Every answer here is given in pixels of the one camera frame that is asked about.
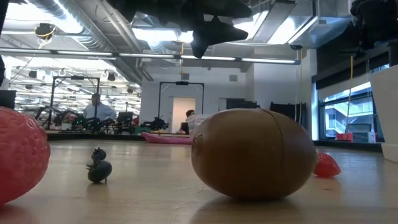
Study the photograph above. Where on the brown oval toy potato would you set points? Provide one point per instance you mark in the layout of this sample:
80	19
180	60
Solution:
252	155

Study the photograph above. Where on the purple folded cloth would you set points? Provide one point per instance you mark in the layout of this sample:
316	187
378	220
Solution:
164	139

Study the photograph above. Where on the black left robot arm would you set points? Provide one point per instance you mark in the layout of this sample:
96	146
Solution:
2	12

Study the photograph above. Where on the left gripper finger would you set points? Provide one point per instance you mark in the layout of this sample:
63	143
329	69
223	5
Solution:
227	32
202	42

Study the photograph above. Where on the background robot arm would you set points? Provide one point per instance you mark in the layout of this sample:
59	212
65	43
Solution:
155	124

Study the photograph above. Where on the large red toy strawberry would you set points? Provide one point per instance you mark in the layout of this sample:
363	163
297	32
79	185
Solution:
21	155

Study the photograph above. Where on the clear plastic tupperware container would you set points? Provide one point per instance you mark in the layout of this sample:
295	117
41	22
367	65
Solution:
197	123

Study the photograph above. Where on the black gantry frame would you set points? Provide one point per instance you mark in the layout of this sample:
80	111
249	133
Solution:
77	77
182	83

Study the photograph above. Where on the small red toy strawberry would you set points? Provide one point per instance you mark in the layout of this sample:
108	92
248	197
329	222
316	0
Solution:
326	166

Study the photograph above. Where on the white panel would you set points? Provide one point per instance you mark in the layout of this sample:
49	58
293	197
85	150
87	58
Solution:
387	109

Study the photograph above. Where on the black computer monitor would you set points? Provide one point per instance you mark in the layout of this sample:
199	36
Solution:
125	117
7	99

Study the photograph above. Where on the long LED light bar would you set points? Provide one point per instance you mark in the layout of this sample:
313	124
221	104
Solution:
149	56

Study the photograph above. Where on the person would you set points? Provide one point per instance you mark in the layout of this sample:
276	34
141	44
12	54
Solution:
99	112
189	113

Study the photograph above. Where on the dark toy berry with stem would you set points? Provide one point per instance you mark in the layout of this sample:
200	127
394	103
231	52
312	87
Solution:
99	171

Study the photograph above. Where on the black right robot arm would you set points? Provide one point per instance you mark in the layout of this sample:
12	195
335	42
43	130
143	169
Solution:
376	21

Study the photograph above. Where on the red box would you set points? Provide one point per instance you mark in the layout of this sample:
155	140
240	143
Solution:
344	137

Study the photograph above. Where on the black background equipment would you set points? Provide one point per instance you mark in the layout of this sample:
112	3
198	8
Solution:
289	112

